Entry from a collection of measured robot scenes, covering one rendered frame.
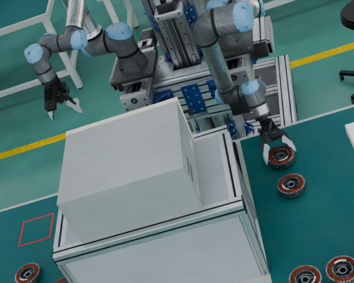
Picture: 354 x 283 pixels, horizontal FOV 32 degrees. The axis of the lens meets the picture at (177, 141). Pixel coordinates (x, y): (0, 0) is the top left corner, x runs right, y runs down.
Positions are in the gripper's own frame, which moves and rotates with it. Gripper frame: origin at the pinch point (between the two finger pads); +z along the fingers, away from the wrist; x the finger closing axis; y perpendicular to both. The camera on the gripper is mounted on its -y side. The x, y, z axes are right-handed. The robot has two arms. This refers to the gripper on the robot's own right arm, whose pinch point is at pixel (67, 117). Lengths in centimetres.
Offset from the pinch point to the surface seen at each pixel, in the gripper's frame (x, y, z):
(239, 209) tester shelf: -76, -67, 5
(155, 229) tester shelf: -48, -71, 4
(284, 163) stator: -87, -15, 36
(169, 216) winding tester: -53, -68, 2
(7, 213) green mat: 50, -9, 40
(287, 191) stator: -87, -32, 37
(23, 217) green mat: 39, -14, 40
